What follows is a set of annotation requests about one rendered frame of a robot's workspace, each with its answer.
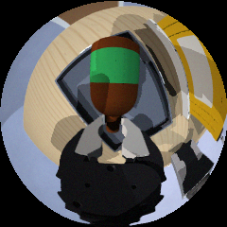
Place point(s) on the yellow divided crate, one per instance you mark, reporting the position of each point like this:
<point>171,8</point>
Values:
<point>208,102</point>

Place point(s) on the brown bottle with green label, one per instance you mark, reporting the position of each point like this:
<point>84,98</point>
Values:
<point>114,78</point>

